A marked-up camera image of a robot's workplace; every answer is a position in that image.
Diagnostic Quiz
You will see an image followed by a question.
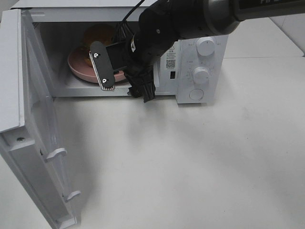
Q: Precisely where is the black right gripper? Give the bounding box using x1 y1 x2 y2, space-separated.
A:
107 14 176 103

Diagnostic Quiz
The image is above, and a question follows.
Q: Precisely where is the round white door button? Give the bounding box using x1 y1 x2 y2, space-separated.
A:
189 89 204 101

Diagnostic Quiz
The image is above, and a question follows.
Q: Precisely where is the white microwave knob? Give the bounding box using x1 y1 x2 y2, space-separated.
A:
192 67 210 84
196 37 215 56

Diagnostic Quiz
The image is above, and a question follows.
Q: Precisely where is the burger with lettuce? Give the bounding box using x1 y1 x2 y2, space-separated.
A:
81 23 115 67

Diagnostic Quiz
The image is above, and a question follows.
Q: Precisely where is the pink round plate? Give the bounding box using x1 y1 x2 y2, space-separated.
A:
67 46 131 84

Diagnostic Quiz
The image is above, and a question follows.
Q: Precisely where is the white microwave door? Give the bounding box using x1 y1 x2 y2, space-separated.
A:
0 9 80 229

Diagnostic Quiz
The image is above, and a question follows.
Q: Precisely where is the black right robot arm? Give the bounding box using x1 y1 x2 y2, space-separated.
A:
107 0 305 102

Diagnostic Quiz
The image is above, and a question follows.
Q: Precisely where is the white warning label sticker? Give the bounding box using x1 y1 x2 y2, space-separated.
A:
165 46 176 70

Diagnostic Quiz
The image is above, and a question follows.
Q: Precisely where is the white microwave oven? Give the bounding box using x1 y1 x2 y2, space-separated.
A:
13 0 228 104

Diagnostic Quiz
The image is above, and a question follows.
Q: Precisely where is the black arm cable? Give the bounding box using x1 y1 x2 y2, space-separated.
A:
112 0 146 42

